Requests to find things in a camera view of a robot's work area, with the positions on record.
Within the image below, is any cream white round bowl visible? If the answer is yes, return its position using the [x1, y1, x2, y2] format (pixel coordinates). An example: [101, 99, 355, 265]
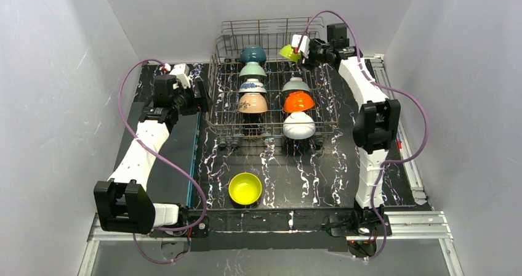
[238, 92, 268, 113]

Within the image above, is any white square bowl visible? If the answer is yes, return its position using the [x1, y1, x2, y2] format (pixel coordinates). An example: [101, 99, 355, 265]
[279, 44, 302, 62]

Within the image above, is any blue floral bowl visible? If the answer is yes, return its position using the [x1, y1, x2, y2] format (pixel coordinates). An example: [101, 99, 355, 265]
[238, 78, 267, 94]

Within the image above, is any pale green shallow bowl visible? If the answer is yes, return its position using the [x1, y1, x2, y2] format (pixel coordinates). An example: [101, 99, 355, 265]
[281, 77, 311, 94]

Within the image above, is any green celadon bowl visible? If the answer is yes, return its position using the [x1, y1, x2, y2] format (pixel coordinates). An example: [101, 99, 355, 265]
[239, 62, 267, 77]

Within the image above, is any tan interior dark bowl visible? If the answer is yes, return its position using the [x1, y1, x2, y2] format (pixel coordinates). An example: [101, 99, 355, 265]
[239, 45, 267, 64]

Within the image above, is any orange striped bowl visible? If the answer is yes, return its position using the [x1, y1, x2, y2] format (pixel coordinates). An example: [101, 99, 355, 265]
[283, 91, 315, 113]

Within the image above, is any white ribbed bowl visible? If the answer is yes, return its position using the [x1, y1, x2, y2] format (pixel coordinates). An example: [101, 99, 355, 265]
[283, 112, 316, 140]

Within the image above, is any yellow rimmed bowl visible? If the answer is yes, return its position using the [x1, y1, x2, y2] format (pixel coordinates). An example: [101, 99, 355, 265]
[228, 172, 263, 206]

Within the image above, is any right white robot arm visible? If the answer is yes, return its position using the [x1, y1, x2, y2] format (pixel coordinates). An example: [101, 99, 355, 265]
[308, 23, 401, 209]

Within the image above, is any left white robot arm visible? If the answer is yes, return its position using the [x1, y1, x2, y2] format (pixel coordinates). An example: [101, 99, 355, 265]
[94, 75, 211, 234]

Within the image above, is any grey mat blue edge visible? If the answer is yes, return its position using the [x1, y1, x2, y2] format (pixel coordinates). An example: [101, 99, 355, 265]
[106, 100, 201, 212]

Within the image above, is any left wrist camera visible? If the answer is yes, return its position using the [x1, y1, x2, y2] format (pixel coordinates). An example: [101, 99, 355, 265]
[169, 63, 192, 89]

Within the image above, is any grey wire dish rack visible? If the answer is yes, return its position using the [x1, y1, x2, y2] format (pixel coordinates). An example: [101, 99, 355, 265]
[206, 17, 339, 147]

